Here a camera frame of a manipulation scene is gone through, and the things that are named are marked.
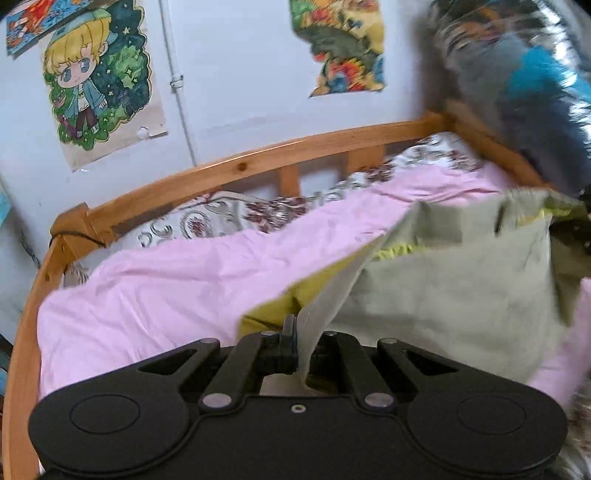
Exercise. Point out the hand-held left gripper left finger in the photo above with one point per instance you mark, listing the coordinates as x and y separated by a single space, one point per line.
279 355

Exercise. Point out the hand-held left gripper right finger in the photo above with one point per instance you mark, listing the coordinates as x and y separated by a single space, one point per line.
344 355

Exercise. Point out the olive green garment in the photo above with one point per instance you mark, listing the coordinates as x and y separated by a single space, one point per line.
438 295

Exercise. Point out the pink bed sheet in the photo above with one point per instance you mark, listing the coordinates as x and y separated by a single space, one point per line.
161 295

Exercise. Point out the wooden bed frame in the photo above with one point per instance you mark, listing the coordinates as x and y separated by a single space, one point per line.
258 159

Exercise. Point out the white wall pipe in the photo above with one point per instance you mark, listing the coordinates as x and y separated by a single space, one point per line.
177 83

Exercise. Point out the colourful landscape wall poster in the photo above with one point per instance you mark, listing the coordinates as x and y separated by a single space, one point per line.
341 50

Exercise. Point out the cartoon boy wall poster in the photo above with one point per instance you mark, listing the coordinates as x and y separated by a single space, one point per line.
92 92

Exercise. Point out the orange and blue wall poster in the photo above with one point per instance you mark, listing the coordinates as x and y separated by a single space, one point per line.
37 27

